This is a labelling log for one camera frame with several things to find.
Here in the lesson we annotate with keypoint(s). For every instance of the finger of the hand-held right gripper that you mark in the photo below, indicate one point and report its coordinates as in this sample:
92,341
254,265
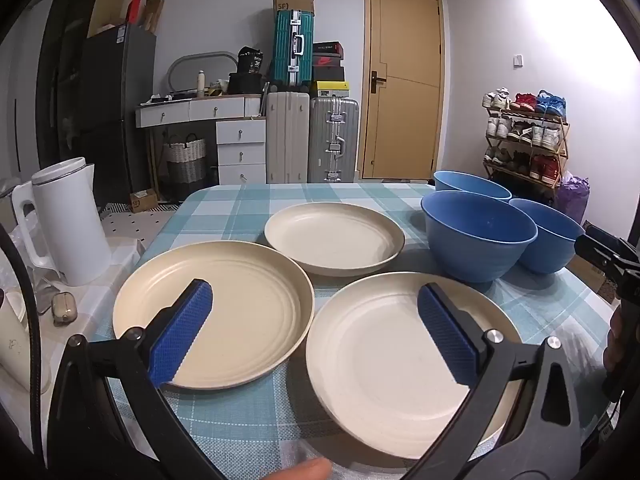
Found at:
595,254
602,234

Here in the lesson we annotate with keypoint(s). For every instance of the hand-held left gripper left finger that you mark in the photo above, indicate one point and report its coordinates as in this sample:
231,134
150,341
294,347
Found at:
182,332

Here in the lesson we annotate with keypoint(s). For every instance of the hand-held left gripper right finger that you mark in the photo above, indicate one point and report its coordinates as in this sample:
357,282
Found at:
447,335

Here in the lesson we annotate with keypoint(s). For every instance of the blue bowl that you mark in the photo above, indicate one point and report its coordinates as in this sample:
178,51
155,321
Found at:
467,187
547,235
475,237

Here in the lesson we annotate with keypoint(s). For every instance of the cream round plate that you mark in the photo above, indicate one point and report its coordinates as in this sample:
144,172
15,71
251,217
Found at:
240,320
380,360
332,232

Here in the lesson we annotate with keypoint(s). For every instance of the person's right hand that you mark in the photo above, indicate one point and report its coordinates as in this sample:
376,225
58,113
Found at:
612,342

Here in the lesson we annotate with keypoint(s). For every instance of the person's left hand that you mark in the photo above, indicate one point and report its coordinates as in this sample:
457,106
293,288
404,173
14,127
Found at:
302,471

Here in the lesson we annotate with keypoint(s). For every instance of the patterned cardboard box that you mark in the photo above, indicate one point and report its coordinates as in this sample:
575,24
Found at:
592,280

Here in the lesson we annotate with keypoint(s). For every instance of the purple plastic bag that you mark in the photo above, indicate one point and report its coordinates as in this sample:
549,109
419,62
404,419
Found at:
574,200

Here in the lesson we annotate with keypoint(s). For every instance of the shoe rack with shoes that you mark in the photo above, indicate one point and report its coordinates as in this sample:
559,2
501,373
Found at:
537,135

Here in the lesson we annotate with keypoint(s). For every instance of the beige earbud case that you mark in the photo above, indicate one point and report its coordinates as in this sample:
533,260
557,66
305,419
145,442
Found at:
65,309

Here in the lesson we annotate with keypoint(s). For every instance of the dotted beige floor mat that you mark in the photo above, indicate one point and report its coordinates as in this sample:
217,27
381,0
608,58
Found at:
135,221

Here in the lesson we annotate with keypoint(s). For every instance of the small cardboard box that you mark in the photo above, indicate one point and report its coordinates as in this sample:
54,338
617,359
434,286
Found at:
144,200

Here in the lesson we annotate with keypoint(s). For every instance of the white electric kettle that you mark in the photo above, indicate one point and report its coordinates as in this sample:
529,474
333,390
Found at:
70,220

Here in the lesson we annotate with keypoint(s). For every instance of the woven laundry basket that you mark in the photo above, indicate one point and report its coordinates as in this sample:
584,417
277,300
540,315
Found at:
186,160

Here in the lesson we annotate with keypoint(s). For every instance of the white drawer dresser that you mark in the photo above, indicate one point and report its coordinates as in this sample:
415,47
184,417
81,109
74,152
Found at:
240,132

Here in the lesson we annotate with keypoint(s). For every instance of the beige suitcase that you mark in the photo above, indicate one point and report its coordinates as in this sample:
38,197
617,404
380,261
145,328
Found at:
287,137

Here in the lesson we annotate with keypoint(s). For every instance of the silver suitcase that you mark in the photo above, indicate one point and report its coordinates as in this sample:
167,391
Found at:
332,140

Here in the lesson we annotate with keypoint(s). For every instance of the dark grey refrigerator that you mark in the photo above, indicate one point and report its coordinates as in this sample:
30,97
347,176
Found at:
117,110

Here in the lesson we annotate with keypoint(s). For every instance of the white bottle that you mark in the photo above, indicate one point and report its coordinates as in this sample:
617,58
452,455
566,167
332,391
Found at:
200,85

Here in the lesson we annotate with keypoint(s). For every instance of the wooden door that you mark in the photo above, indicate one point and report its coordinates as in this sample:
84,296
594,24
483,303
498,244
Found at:
402,85

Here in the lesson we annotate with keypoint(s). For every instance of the black storage box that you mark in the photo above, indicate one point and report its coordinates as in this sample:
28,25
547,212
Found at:
245,83

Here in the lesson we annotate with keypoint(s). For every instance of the oval mirror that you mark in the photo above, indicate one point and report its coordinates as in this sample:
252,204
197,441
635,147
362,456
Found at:
200,62

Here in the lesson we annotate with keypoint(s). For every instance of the yellow black shoe box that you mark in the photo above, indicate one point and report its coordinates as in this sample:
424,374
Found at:
330,88

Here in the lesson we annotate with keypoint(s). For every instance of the black cabinet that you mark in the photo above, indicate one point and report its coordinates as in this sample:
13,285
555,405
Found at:
60,85

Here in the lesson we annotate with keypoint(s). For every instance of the black paper bag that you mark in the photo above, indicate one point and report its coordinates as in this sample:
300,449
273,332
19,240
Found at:
250,60

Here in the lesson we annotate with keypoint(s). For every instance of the teal suitcase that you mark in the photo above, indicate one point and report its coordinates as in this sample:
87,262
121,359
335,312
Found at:
292,50

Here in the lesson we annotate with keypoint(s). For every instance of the tall cardboard box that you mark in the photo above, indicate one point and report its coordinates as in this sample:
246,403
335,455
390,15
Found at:
155,14

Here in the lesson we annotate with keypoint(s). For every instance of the white light switch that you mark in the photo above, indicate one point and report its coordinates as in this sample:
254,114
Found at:
518,60

